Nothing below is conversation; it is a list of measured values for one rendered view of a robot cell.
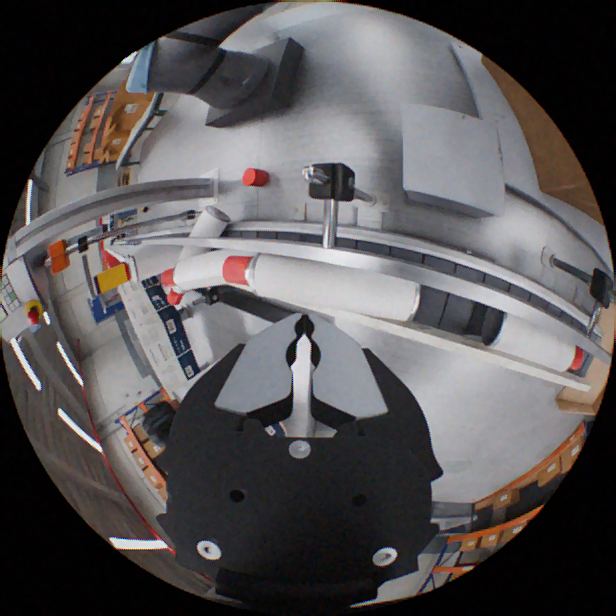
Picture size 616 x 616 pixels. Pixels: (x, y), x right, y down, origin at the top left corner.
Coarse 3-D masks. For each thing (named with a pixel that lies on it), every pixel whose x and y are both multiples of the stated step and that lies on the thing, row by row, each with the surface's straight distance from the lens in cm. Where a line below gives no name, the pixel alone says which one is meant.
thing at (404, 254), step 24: (288, 240) 28; (312, 240) 26; (432, 264) 23; (456, 264) 23; (432, 288) 23; (504, 288) 26; (432, 312) 24; (456, 312) 25; (480, 312) 25; (552, 312) 32; (480, 336) 27
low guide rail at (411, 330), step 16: (304, 304) 24; (352, 320) 22; (368, 320) 22; (384, 320) 21; (416, 336) 22; (432, 336) 22; (448, 336) 23; (464, 352) 23; (480, 352) 24; (496, 352) 25; (512, 368) 27; (528, 368) 29; (544, 368) 32; (576, 384) 41
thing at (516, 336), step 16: (496, 320) 24; (512, 320) 22; (496, 336) 22; (512, 336) 22; (528, 336) 23; (544, 336) 25; (560, 336) 28; (512, 352) 24; (528, 352) 25; (544, 352) 26; (560, 352) 29; (576, 352) 34; (560, 368) 31; (576, 368) 37
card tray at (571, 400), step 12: (600, 312) 53; (612, 312) 60; (600, 324) 55; (612, 324) 62; (612, 336) 65; (612, 348) 69; (600, 360) 64; (588, 372) 61; (600, 372) 69; (600, 384) 76; (564, 396) 58; (576, 396) 64; (588, 396) 72; (600, 396) 81; (564, 408) 57; (576, 408) 65; (588, 408) 76
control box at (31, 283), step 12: (36, 252) 54; (12, 264) 47; (24, 264) 47; (36, 264) 53; (12, 276) 49; (24, 276) 48; (36, 276) 51; (24, 288) 50; (36, 288) 51; (48, 288) 60; (0, 300) 53; (24, 300) 52; (36, 300) 52; (48, 300) 57; (24, 312) 54; (0, 324) 58; (12, 324) 58; (24, 324) 57; (12, 336) 60
